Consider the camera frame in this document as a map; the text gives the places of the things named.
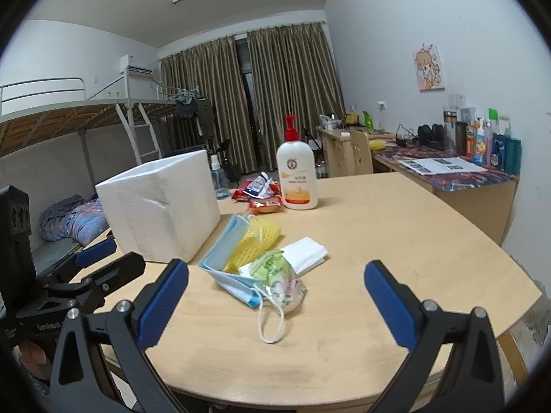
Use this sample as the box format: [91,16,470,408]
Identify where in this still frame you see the pink cartoon wall poster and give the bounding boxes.
[413,45,446,92]

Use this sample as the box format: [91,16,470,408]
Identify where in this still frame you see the white bed ladder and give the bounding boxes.
[115,101,163,165]

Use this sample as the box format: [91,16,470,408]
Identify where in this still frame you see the white printed paper sheet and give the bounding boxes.
[398,157,487,176]

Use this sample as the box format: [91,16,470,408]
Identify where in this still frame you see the blue face mask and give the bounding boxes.
[198,213,288,345]

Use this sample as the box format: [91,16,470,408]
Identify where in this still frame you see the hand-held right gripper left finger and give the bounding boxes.
[49,258,190,413]

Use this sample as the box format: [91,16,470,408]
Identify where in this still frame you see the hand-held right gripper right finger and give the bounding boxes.
[364,259,506,413]

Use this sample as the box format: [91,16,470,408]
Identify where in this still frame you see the black headphones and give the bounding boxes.
[417,124,447,148]

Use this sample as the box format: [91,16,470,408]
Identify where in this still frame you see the hanging dark clothes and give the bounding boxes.
[170,89,217,139]

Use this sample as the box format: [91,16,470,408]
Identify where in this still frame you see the red bread packet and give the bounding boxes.
[249,197,283,216]

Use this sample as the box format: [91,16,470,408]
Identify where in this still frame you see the black folding chair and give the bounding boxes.
[211,139,242,187]

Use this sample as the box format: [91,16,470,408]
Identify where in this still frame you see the blue patterned quilt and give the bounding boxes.
[39,193,109,242]

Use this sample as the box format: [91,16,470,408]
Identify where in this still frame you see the light wooden desk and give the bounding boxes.
[316,125,354,180]

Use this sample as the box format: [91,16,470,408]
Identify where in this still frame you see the green printed plastic bag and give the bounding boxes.
[239,250,308,315]

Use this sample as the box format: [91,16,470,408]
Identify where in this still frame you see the white foam box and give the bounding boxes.
[95,150,221,263]

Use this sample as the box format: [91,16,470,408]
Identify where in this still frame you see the white tissue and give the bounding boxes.
[282,236,330,277]

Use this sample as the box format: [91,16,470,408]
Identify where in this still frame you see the row of toiletry bottles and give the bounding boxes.
[443,107,523,175]

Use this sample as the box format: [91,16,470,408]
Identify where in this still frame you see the light wooden chair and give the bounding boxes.
[350,129,375,177]

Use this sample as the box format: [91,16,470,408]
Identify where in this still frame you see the black power adapter cable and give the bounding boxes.
[395,124,416,148]

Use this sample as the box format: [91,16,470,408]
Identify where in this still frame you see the person's left hand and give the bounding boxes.
[13,339,49,380]

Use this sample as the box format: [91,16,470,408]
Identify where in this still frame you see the desk with patterned mat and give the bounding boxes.
[372,138,520,246]

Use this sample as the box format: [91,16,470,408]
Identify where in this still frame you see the brown striped curtain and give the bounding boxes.
[246,22,346,171]
[159,36,256,173]

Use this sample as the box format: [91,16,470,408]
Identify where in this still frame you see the clear blue spray bottle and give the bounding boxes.
[210,155,229,201]

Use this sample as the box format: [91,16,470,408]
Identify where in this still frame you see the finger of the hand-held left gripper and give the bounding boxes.
[81,252,146,311]
[43,237,118,285]

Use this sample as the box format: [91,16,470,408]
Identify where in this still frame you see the white metal bunk bed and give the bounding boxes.
[156,85,204,110]
[0,77,174,250]

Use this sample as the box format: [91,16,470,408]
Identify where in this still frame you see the red blue white snack packet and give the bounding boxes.
[246,172,273,199]

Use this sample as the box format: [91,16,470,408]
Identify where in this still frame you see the white air conditioner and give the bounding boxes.
[119,54,155,75]

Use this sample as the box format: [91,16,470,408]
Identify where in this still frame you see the yellow foam net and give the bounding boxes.
[223,217,282,274]

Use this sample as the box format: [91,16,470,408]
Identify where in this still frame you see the white pump lotion bottle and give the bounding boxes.
[276,115,319,211]

